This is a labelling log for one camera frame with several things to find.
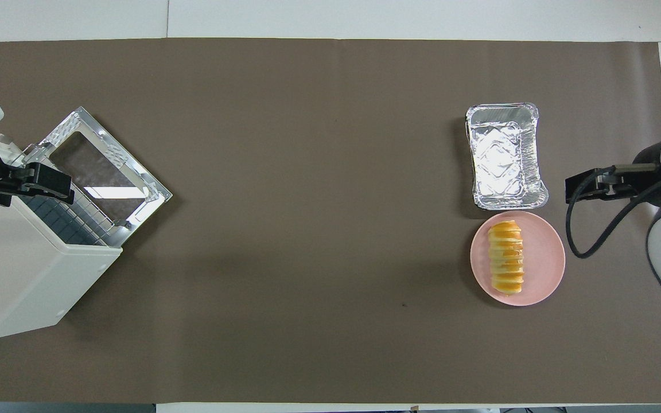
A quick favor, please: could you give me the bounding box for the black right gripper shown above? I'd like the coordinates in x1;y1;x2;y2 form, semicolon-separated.
565;142;661;207

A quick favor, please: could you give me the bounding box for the aluminium foil tray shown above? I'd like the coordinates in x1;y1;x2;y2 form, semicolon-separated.
465;103;550;211

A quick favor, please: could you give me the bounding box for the golden sliced bread loaf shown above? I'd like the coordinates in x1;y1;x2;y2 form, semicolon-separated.
489;220;525;297

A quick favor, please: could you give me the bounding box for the white toaster oven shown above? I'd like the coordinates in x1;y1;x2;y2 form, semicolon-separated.
0;132;123;342

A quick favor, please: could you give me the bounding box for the pink round plate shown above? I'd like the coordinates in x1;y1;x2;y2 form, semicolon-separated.
471;211;566;306

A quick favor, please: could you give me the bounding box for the brown table mat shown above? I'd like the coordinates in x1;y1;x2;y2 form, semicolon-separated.
0;38;661;404

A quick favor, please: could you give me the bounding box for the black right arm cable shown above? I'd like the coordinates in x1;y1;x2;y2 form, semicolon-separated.
566;163;661;259

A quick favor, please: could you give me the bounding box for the metal wire oven rack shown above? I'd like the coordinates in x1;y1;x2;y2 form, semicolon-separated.
21;152;136;247

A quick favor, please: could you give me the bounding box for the glass oven door metal frame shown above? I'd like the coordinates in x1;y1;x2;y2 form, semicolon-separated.
37;107;173;231

